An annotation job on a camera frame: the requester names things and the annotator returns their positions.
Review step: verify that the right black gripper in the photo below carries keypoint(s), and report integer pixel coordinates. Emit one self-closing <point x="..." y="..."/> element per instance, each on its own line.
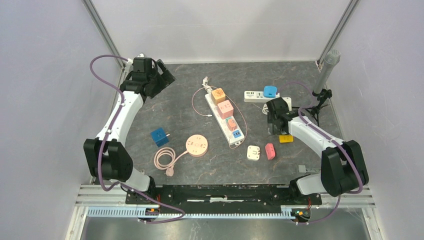
<point x="271" y="129"/>

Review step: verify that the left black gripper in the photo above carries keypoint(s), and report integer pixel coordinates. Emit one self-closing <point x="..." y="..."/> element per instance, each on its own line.
<point x="165" y="79"/>

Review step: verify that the yellow cube adapter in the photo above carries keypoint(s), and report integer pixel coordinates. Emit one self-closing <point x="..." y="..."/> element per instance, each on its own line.
<point x="286" y="138"/>

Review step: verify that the pink plug adapter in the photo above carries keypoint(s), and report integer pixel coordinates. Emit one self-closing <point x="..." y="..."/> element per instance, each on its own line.
<point x="270" y="151"/>

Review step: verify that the white usb charger plug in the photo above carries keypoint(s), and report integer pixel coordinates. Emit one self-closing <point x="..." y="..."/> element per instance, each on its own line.
<point x="253" y="153"/>

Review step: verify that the blue cube socket adapter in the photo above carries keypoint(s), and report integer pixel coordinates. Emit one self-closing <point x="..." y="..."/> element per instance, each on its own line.
<point x="160" y="137"/>

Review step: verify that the pink round socket base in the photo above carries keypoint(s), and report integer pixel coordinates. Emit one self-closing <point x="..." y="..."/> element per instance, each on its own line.
<point x="196" y="145"/>

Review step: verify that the white power strip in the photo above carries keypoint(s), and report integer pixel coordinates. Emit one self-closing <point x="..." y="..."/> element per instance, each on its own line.
<point x="257" y="97"/>
<point x="234" y="138"/>

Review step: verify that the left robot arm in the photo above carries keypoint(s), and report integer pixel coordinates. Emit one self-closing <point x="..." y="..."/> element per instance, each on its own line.
<point x="106" y="155"/>

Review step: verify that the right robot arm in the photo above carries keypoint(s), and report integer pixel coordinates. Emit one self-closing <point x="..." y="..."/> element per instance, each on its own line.
<point x="342" y="169"/>

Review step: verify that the light blue square plug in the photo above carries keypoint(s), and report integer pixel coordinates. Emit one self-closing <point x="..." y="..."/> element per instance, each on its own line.
<point x="270" y="91"/>

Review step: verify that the small salmon charger plug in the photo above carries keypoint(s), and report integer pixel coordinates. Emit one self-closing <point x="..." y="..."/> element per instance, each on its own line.
<point x="231" y="124"/>

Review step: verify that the pink cube adapter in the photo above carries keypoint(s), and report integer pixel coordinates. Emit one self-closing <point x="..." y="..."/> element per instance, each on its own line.
<point x="225" y="109"/>

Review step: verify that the beige cube adapter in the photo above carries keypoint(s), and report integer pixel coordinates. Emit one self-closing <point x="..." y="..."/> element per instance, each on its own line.
<point x="218" y="96"/>

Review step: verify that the grey microphone on stand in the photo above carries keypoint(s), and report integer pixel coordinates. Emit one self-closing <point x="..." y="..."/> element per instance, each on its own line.
<point x="331" y="59"/>

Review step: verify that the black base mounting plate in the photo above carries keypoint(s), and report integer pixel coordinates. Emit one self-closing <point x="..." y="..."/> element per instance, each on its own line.
<point x="228" y="198"/>

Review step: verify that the light blue cable duct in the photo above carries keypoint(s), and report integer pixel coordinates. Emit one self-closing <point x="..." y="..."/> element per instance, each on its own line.
<point x="142" y="213"/>

